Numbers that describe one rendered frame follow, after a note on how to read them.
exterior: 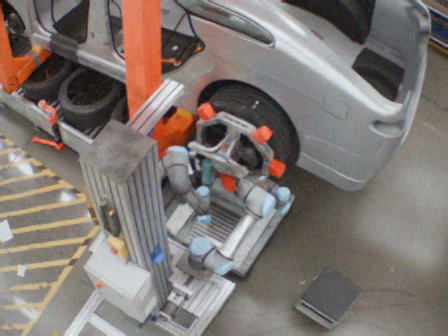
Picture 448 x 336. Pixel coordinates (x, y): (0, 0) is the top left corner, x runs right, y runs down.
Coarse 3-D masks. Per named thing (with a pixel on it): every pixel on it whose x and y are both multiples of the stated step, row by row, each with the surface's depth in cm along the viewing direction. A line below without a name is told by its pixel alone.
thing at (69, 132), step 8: (0, 88) 450; (8, 96) 450; (16, 96) 441; (24, 104) 438; (32, 104) 434; (32, 112) 439; (40, 112) 428; (64, 128) 418; (72, 128) 417; (72, 136) 419; (80, 136) 412; (80, 144) 421; (88, 144) 411
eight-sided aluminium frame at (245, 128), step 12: (216, 120) 335; (228, 120) 332; (240, 120) 332; (204, 132) 360; (240, 132) 332; (252, 132) 328; (204, 144) 368; (264, 144) 335; (264, 156) 336; (264, 168) 346
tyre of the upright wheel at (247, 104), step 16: (224, 96) 341; (240, 96) 337; (256, 96) 337; (240, 112) 331; (256, 112) 330; (272, 112) 336; (256, 128) 334; (272, 128) 332; (288, 128) 343; (272, 144) 337; (288, 144) 346
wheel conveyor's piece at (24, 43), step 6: (12, 30) 518; (12, 36) 524; (18, 36) 515; (24, 36) 509; (18, 42) 514; (24, 42) 517; (12, 48) 509; (18, 48) 509; (24, 48) 504; (30, 48) 504; (18, 54) 498; (24, 54) 498
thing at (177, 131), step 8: (176, 112) 392; (176, 120) 387; (184, 120) 387; (192, 120) 388; (168, 128) 376; (176, 128) 382; (184, 128) 383; (192, 128) 394; (168, 136) 365; (176, 136) 378; (184, 136) 387; (168, 144) 372; (176, 144) 380; (184, 144) 393
